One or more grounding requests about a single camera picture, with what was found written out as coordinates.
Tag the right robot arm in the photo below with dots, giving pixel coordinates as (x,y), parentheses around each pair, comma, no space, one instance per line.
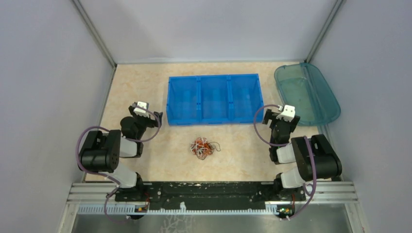
(314,157)

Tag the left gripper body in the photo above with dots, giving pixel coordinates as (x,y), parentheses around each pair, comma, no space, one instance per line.
(150,122)

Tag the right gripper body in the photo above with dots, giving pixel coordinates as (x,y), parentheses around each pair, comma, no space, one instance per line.
(271,115)

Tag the aluminium front rail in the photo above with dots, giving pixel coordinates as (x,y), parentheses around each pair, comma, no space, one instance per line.
(99,198)

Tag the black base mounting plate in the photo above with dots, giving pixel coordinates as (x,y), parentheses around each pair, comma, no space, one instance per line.
(214,196)

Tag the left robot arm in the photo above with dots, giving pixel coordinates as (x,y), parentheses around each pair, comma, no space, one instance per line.
(102,150)

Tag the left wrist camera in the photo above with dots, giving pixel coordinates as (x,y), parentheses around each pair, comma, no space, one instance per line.
(140,108)

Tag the teal transparent plastic lid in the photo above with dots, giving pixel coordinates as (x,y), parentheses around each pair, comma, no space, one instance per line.
(303,86)

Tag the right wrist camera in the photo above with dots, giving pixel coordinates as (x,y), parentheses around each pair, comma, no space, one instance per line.
(287,113)

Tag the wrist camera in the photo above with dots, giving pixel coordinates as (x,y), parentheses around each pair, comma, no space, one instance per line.
(287,113)
(140,108)

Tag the blue three-compartment bin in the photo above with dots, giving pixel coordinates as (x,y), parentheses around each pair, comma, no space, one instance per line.
(214,99)

